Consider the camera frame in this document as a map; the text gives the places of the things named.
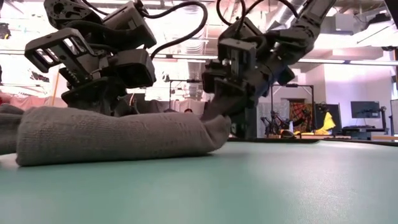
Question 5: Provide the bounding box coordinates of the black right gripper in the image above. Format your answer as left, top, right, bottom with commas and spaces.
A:
200, 35, 296, 122

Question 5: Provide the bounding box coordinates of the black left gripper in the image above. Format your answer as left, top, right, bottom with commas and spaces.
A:
24, 1, 157, 118

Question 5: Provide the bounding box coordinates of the grey towel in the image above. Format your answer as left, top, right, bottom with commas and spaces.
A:
0, 104, 233, 167

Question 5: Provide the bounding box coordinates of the green table mat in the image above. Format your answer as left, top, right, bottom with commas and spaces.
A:
0, 139, 398, 224

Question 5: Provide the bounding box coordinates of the yellow cloth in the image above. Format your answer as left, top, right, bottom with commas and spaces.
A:
317, 111, 336, 135

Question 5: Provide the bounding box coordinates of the black computer monitor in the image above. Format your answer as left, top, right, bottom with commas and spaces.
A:
350, 100, 382, 119

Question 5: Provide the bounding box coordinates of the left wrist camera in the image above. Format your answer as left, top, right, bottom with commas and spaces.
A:
118, 49, 157, 88

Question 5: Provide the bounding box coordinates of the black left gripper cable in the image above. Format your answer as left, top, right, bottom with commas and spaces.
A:
141, 0, 208, 60

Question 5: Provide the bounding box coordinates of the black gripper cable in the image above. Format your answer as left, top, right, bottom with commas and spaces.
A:
216, 0, 299, 27
141, 0, 208, 60

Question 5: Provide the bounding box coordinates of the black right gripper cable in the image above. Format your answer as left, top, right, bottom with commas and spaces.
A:
216, 0, 299, 27

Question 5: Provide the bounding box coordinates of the black table frame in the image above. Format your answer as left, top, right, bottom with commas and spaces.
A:
228, 136, 398, 147

